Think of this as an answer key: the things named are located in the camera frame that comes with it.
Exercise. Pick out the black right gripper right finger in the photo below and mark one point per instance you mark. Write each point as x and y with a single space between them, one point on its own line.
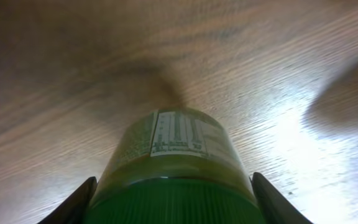
275 208

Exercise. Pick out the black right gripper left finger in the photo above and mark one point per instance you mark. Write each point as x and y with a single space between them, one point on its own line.
72 209

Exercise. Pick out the green lid jar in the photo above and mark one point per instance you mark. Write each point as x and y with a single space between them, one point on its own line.
174 166

